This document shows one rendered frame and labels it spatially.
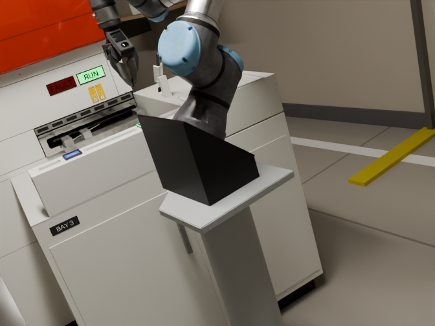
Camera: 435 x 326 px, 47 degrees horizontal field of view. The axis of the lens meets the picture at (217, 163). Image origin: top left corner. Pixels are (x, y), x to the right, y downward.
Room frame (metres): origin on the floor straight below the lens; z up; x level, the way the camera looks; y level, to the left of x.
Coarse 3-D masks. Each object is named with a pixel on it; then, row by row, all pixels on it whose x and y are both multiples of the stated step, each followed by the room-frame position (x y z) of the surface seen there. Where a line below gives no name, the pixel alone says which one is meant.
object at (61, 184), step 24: (96, 144) 1.56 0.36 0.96; (120, 144) 1.52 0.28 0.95; (144, 144) 1.55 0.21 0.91; (48, 168) 1.45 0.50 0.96; (72, 168) 1.46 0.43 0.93; (96, 168) 1.48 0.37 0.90; (120, 168) 1.51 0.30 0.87; (144, 168) 1.54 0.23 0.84; (48, 192) 1.42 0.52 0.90; (72, 192) 1.45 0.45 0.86; (96, 192) 1.47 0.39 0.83
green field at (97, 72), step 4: (96, 68) 2.16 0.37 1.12; (100, 68) 2.16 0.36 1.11; (84, 72) 2.13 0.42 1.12; (88, 72) 2.14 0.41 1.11; (92, 72) 2.15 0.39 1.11; (96, 72) 2.15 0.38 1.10; (100, 72) 2.16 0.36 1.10; (80, 76) 2.13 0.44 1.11; (84, 76) 2.13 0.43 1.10; (88, 76) 2.14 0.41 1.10; (92, 76) 2.14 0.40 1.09; (96, 76) 2.15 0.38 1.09; (100, 76) 2.16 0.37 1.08; (80, 80) 2.12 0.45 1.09; (84, 80) 2.13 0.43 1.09; (88, 80) 2.14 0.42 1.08
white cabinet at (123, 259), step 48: (240, 144) 1.68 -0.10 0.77; (288, 144) 1.75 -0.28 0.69; (144, 192) 1.53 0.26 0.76; (288, 192) 1.73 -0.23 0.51; (48, 240) 1.40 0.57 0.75; (96, 240) 1.45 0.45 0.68; (144, 240) 1.50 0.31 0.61; (192, 240) 1.56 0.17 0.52; (288, 240) 1.71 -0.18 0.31; (96, 288) 1.43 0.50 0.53; (144, 288) 1.48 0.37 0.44; (192, 288) 1.54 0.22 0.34; (288, 288) 1.69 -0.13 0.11
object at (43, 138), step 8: (120, 104) 2.16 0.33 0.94; (128, 104) 2.18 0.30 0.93; (104, 112) 2.13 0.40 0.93; (112, 112) 2.14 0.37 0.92; (80, 120) 2.09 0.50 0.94; (88, 120) 2.10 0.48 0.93; (56, 128) 2.06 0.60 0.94; (64, 128) 2.06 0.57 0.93; (72, 128) 2.08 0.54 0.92; (40, 136) 2.02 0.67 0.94; (48, 136) 2.04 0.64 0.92; (80, 136) 2.09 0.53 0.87; (48, 152) 2.03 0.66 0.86; (56, 152) 2.04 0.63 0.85
